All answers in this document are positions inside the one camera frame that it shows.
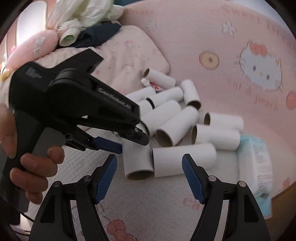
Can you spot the pink plush toy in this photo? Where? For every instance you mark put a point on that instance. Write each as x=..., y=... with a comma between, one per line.
x=34, y=48

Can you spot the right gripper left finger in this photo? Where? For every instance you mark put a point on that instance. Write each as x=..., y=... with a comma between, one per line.
x=54, y=219

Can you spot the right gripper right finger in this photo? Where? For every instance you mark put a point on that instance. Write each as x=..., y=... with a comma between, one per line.
x=244, y=217

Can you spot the person's left hand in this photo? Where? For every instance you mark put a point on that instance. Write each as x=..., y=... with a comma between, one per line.
x=34, y=180

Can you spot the dark navy clothing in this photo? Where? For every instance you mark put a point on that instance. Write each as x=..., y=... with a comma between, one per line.
x=96, y=36

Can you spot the light blue tissue pack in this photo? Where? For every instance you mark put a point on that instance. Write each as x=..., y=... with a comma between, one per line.
x=255, y=168

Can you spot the pink Hello Kitty sofa cover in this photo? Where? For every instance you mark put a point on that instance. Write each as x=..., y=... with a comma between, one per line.
x=242, y=63

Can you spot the white crumpled clothing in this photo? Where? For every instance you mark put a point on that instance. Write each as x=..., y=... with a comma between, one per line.
x=70, y=17

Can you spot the small white red tube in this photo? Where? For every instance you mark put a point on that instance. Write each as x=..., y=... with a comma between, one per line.
x=152, y=85

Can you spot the pink floral pillow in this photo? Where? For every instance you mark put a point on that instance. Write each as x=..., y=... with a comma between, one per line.
x=126, y=56

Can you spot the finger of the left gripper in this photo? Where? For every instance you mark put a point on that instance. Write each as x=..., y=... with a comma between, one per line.
x=107, y=145

